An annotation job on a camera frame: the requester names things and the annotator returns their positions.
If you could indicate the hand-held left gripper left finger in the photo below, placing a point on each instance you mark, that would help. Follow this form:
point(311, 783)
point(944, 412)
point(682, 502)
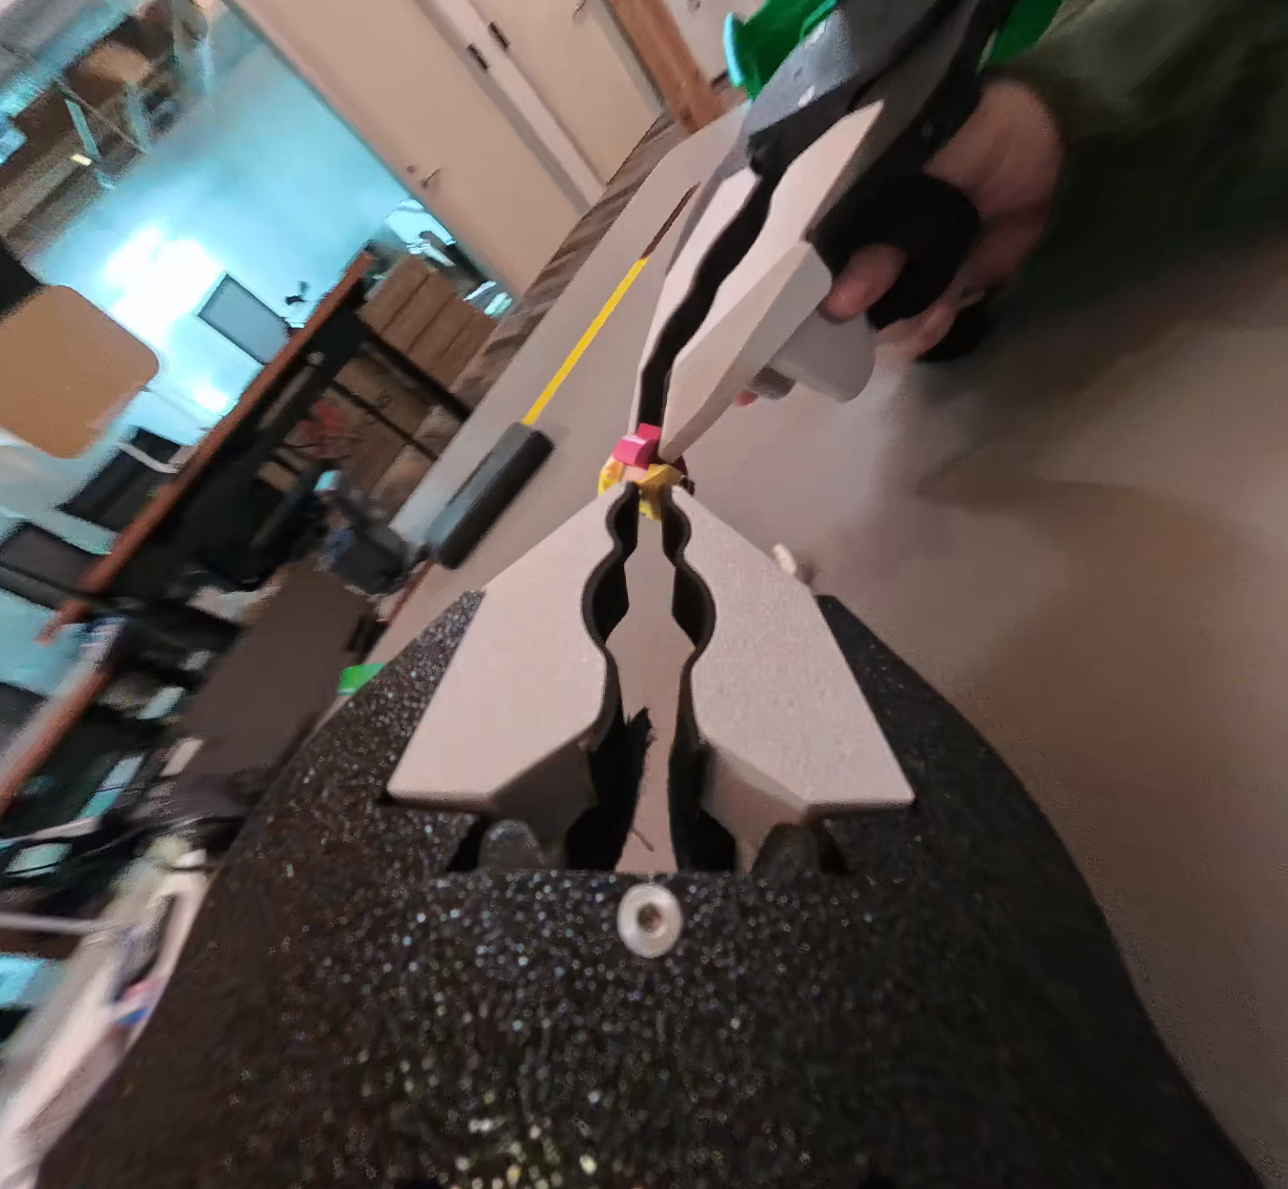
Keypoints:
point(503, 685)

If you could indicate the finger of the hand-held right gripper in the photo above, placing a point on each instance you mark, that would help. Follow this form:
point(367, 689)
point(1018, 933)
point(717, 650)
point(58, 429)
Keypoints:
point(765, 323)
point(710, 222)

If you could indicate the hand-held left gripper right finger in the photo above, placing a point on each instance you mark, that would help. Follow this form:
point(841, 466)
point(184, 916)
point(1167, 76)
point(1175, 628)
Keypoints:
point(786, 685)

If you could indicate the magenta lego brick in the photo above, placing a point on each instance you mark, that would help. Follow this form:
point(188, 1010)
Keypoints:
point(638, 449)

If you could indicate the yellow lego piece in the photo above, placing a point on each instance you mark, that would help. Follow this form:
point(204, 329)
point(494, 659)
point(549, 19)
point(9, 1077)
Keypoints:
point(653, 495)

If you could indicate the person's right forearm green sleeve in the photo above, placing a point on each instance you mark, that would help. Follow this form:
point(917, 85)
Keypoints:
point(1158, 52)

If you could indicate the small white lego piece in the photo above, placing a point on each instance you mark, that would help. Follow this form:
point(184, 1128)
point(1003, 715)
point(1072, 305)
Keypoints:
point(787, 562)

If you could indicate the person's right hand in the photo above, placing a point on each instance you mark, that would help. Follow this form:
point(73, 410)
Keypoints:
point(1012, 163)

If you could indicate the green plastic bin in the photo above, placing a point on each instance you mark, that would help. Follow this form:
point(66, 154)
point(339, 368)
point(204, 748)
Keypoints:
point(776, 21)

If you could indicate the green plastic piece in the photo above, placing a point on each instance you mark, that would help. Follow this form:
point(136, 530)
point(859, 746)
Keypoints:
point(361, 676)

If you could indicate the yellow tape strip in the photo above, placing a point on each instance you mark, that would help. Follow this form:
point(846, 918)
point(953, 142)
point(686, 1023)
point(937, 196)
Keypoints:
point(584, 344)

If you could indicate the black rectangular block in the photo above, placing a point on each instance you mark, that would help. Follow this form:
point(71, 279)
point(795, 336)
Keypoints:
point(494, 495)

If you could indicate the stack of cardboard boxes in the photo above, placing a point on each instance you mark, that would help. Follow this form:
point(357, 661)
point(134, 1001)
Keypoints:
point(433, 312)

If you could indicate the dark computer monitor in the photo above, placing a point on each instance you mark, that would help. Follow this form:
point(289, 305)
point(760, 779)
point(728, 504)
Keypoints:
point(245, 316)

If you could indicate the brown back chair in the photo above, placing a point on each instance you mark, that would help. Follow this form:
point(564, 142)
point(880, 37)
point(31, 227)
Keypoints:
point(71, 364)

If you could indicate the tall white wall cabinets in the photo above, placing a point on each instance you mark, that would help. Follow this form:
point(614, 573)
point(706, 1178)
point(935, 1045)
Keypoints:
point(404, 52)

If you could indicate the wooden desk with black frame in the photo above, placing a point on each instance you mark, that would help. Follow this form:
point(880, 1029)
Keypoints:
point(223, 434)

